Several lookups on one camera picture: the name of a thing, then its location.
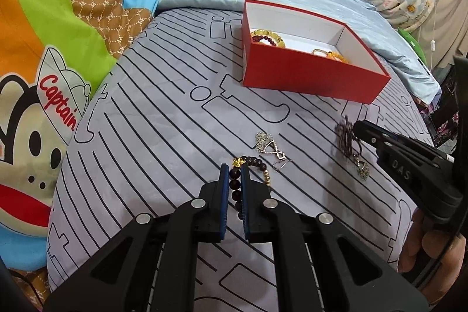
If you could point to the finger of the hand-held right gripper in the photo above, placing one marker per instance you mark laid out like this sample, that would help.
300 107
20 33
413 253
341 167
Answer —
420 180

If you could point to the cartoon monkey printed blanket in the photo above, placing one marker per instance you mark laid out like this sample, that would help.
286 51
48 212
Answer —
44 59

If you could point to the green plush item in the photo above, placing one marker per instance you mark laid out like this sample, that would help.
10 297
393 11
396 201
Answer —
413 43

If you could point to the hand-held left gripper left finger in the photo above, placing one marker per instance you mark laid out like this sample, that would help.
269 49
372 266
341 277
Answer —
223 202

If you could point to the person's right hand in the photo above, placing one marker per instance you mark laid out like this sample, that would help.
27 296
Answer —
431 253

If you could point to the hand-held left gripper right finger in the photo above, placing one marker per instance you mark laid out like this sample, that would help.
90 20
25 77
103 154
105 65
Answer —
246 206

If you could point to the red cardboard box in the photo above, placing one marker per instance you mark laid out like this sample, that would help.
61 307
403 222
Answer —
310 74

